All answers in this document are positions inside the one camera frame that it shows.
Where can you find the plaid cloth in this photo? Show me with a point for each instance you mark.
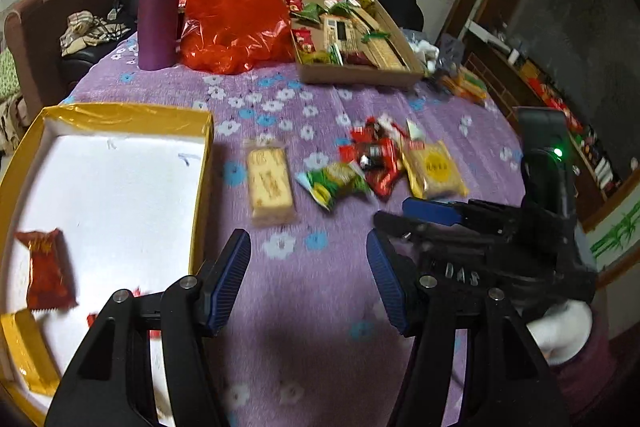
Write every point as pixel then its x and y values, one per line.
pixel 92 32

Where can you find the pile of red candies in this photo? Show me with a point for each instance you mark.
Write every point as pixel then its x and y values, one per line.
pixel 380 157

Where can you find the yellow pastry packet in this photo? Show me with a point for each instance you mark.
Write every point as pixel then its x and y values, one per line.
pixel 435 169

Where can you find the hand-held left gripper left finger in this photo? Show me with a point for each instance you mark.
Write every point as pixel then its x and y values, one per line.
pixel 229 279

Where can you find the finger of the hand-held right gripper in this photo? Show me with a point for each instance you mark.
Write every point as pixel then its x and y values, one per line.
pixel 430 209
pixel 395 223

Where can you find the small red candy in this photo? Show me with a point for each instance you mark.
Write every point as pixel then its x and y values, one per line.
pixel 92 321

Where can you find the red snack packet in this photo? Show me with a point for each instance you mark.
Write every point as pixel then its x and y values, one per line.
pixel 47 272

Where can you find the red candy packet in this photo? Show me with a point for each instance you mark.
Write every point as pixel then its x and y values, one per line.
pixel 303 41

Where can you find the yellow snack packet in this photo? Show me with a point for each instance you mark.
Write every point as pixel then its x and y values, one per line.
pixel 27 352

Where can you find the red plastic bag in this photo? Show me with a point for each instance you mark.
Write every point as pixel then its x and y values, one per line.
pixel 235 7

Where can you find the brown cardboard tray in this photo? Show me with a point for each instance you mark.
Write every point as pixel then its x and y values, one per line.
pixel 360 74

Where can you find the green triangular snack packet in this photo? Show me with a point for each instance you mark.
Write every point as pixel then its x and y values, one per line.
pixel 310 13

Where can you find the orange snack packet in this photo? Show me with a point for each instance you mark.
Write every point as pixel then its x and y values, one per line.
pixel 465 87

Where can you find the brown label snack packet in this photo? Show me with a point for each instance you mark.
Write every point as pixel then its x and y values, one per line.
pixel 340 32

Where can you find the brown armchair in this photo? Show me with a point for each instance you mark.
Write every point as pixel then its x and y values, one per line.
pixel 35 32

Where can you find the long cracker packet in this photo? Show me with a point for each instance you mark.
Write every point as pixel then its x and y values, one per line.
pixel 387 54

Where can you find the beige biscuit packet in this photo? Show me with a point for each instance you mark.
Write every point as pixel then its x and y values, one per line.
pixel 270 184

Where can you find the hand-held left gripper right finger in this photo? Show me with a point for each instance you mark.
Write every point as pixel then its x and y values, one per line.
pixel 389 282

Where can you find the green patterned cloth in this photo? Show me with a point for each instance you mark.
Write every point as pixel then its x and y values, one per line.
pixel 7 74

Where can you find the wooden cabinet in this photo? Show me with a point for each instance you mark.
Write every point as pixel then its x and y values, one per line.
pixel 550 32

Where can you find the purple floral tablecloth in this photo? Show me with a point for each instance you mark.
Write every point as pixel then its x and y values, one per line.
pixel 320 107

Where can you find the bamboo print white box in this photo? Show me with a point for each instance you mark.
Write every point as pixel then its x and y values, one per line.
pixel 617 232

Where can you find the person's right hand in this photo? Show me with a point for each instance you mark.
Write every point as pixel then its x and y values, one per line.
pixel 562 332

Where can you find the yellow cardboard box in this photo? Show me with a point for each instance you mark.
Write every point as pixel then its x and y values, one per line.
pixel 115 187

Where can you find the white tissue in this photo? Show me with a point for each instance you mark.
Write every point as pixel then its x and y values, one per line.
pixel 425 49

